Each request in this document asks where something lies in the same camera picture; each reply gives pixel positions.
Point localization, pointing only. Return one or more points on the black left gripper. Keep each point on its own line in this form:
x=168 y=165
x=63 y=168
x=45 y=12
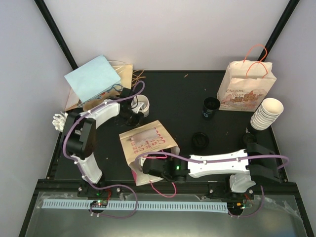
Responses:
x=138 y=121

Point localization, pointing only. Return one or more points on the cream paper bag pink sides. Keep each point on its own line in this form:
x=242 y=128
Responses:
x=152 y=137

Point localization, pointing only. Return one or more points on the black lid stack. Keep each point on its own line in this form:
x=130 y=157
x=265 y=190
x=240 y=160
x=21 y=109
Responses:
x=210 y=106

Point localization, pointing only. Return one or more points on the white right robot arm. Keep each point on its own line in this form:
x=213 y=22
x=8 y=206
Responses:
x=243 y=169

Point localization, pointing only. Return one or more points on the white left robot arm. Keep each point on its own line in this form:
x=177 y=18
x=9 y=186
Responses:
x=79 y=133

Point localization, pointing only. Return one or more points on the small stack paper cups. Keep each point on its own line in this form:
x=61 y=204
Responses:
x=143 y=98

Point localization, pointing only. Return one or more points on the brown kraft paper bag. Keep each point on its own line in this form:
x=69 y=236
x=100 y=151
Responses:
x=128 y=77

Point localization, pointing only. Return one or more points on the stacked pulp cup carriers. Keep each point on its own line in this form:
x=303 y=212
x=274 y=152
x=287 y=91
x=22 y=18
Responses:
x=93 y=103

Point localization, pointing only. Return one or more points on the light blue paper bag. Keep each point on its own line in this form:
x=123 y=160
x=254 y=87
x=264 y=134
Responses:
x=92 y=78

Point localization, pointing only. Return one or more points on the patterned flat paper bag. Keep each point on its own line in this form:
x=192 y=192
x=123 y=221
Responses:
x=73 y=101

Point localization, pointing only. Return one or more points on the black lid stacks right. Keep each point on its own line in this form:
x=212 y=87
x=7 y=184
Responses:
x=249 y=137

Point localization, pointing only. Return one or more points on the Cream Bear printed paper bag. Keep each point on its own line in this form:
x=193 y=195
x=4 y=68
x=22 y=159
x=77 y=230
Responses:
x=246 y=83

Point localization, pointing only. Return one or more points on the tall stack paper cups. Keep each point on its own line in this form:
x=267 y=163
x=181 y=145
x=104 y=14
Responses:
x=266 y=114

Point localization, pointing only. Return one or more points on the light blue slotted cable duct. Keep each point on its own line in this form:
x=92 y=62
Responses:
x=80 y=204

